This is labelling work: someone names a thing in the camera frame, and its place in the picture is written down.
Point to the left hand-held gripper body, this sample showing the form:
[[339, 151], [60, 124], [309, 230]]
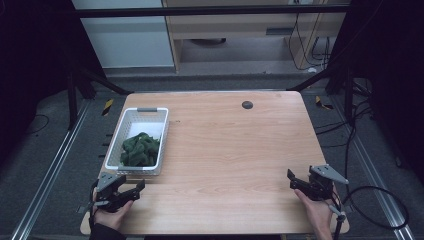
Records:
[[110, 190]]

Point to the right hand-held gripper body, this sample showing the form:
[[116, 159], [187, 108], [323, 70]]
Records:
[[321, 181]]

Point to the dark green cloth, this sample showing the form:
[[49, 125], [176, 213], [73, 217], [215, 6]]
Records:
[[140, 150]]

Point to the white plastic basket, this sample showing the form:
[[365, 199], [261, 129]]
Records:
[[133, 122]]

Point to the person's left hand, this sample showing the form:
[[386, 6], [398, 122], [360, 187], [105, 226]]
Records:
[[115, 216]]

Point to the person's right hand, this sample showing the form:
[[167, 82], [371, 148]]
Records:
[[316, 213]]

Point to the yellow black striped tape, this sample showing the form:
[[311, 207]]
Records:
[[321, 103], [107, 107]]

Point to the dark round table grommet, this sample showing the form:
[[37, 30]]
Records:
[[247, 105]]

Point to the black metal stand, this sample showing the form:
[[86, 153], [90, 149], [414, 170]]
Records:
[[348, 96], [71, 100]]

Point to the black curtain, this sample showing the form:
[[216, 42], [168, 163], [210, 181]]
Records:
[[393, 83], [33, 66]]

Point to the white cabinet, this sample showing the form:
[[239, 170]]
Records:
[[130, 43]]

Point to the light wooden desk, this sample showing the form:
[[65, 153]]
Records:
[[233, 25]]

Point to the metal floor rail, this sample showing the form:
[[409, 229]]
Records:
[[50, 173], [376, 176]]

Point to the black horizontal frame bar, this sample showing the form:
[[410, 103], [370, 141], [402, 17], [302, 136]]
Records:
[[200, 10]]

